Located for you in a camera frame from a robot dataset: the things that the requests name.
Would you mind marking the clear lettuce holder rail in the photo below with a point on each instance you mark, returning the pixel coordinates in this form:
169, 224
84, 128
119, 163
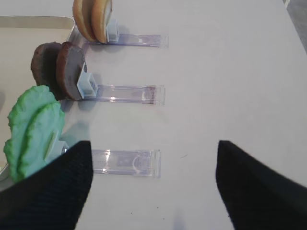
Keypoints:
141, 162

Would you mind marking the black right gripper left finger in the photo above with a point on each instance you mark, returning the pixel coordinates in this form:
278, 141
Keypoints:
53, 197

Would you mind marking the clear bread holder rail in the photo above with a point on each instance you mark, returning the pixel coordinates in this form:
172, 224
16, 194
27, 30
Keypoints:
114, 38

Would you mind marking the left golden bread slice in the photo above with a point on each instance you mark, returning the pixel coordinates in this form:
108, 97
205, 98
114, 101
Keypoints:
82, 12

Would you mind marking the green lettuce leaf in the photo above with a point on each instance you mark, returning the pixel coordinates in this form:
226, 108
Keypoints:
20, 117
45, 123

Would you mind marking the clear patty holder rail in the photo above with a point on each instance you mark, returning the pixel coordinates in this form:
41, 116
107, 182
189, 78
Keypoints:
88, 90

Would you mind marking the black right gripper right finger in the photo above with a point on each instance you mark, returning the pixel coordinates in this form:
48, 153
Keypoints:
255, 196

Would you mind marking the thin brown meat patty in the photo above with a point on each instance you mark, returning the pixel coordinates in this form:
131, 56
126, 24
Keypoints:
43, 64

